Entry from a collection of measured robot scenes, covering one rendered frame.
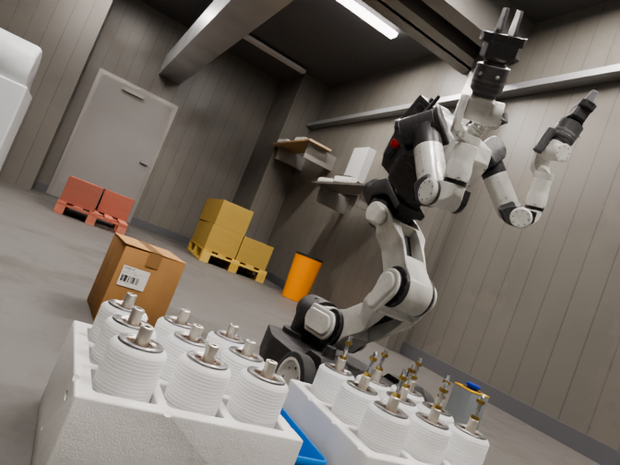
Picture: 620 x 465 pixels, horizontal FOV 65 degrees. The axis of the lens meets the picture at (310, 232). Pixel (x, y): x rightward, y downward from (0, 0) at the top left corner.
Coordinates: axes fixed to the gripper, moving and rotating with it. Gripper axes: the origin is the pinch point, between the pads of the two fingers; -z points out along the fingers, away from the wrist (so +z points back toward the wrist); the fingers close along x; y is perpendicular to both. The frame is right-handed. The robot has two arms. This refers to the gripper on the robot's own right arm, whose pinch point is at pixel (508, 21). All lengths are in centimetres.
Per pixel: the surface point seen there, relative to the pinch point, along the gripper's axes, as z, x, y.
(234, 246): 329, -52, -436
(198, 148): 301, -132, -720
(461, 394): 92, 4, 39
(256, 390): 64, -56, 70
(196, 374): 60, -67, 71
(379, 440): 77, -30, 68
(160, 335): 70, -76, 50
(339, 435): 81, -37, 64
